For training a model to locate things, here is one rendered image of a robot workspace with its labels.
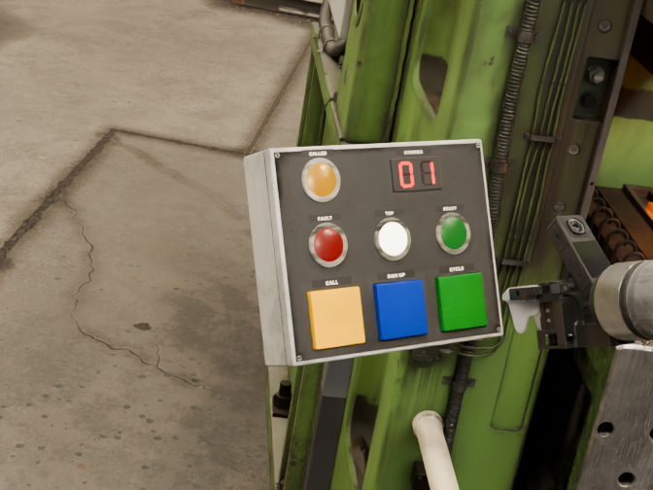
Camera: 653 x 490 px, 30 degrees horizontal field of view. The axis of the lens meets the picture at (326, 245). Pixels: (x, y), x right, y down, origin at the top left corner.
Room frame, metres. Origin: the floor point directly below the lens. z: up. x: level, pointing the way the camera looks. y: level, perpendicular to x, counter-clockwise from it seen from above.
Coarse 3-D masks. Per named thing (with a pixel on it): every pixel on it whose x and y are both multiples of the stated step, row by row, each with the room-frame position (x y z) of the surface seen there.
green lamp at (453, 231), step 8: (448, 224) 1.55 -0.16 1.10; (456, 224) 1.56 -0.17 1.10; (440, 232) 1.54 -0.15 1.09; (448, 232) 1.55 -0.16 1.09; (456, 232) 1.55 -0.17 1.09; (464, 232) 1.56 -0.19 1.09; (448, 240) 1.54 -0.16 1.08; (456, 240) 1.55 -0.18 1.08; (464, 240) 1.56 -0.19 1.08; (456, 248) 1.55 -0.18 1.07
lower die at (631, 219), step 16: (608, 192) 2.11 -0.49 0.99; (624, 192) 2.12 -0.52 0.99; (592, 208) 2.04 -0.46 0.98; (624, 208) 2.04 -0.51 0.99; (640, 208) 2.04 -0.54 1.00; (608, 224) 1.98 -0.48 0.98; (624, 224) 1.96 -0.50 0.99; (640, 224) 1.98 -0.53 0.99; (640, 240) 1.90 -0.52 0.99; (608, 256) 1.87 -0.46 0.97; (624, 256) 1.84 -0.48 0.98
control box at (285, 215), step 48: (384, 144) 1.56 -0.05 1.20; (432, 144) 1.60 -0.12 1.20; (480, 144) 1.64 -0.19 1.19; (288, 192) 1.45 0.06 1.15; (336, 192) 1.48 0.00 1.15; (384, 192) 1.52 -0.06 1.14; (432, 192) 1.57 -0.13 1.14; (480, 192) 1.61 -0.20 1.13; (288, 240) 1.42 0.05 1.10; (432, 240) 1.53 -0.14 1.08; (480, 240) 1.57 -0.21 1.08; (288, 288) 1.39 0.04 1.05; (336, 288) 1.44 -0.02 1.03; (432, 288) 1.50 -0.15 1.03; (288, 336) 1.36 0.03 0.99; (432, 336) 1.47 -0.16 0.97; (480, 336) 1.51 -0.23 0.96
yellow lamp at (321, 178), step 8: (312, 168) 1.48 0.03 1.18; (320, 168) 1.48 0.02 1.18; (328, 168) 1.49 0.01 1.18; (312, 176) 1.47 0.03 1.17; (320, 176) 1.48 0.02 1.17; (328, 176) 1.49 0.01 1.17; (312, 184) 1.47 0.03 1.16; (320, 184) 1.47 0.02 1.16; (328, 184) 1.48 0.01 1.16; (320, 192) 1.47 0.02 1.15; (328, 192) 1.48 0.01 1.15
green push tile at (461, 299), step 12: (444, 276) 1.51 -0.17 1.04; (456, 276) 1.52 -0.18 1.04; (468, 276) 1.53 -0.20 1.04; (480, 276) 1.54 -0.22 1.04; (444, 288) 1.50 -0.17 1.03; (456, 288) 1.51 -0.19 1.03; (468, 288) 1.52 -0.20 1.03; (480, 288) 1.53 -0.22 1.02; (444, 300) 1.49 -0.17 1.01; (456, 300) 1.50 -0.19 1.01; (468, 300) 1.52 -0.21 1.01; (480, 300) 1.52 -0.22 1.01; (444, 312) 1.49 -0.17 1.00; (456, 312) 1.50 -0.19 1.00; (468, 312) 1.51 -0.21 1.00; (480, 312) 1.52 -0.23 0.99; (444, 324) 1.48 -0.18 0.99; (456, 324) 1.49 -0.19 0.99; (468, 324) 1.50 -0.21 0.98; (480, 324) 1.51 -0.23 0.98
